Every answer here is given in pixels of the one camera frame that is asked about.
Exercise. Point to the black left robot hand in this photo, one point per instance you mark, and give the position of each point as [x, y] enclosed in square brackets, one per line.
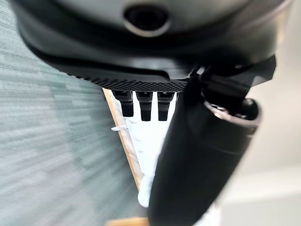
[145, 58]

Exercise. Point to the white bed sheet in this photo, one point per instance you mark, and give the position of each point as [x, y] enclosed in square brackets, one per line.
[147, 146]

